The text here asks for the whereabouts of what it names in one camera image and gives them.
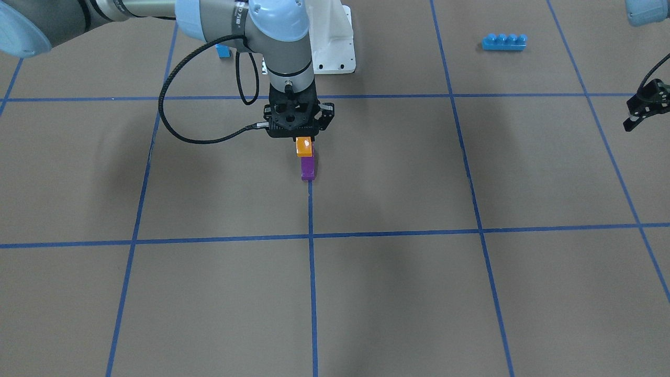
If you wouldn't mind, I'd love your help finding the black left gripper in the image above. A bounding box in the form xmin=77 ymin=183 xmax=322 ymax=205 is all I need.
xmin=623 ymin=79 xmax=669 ymax=132

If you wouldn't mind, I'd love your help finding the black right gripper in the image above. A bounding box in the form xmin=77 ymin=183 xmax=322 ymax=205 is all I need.
xmin=263 ymin=84 xmax=335 ymax=139

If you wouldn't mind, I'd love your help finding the orange trapezoid block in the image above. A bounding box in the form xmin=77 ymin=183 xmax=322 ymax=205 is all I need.
xmin=295 ymin=136 xmax=314 ymax=158

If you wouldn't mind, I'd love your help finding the purple trapezoid block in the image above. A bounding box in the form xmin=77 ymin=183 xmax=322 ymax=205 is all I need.
xmin=300 ymin=149 xmax=317 ymax=182

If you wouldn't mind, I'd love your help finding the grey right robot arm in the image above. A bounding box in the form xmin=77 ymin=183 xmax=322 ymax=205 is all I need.
xmin=1 ymin=1 xmax=334 ymax=144

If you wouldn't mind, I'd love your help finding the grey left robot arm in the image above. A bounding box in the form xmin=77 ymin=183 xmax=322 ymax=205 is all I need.
xmin=622 ymin=1 xmax=669 ymax=132

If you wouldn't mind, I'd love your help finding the small blue block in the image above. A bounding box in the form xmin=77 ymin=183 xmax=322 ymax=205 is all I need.
xmin=215 ymin=45 xmax=231 ymax=58

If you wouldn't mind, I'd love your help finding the long blue stud brick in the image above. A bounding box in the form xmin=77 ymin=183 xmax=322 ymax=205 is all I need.
xmin=481 ymin=33 xmax=528 ymax=51

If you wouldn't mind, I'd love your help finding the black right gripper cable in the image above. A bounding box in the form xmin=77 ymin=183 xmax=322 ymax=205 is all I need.
xmin=158 ymin=34 xmax=273 ymax=145

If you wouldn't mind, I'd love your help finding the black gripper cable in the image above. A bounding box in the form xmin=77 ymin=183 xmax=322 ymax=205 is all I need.
xmin=638 ymin=51 xmax=670 ymax=96
xmin=158 ymin=34 xmax=273 ymax=145

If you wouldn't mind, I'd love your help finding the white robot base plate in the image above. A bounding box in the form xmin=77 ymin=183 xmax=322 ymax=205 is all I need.
xmin=262 ymin=0 xmax=357 ymax=75

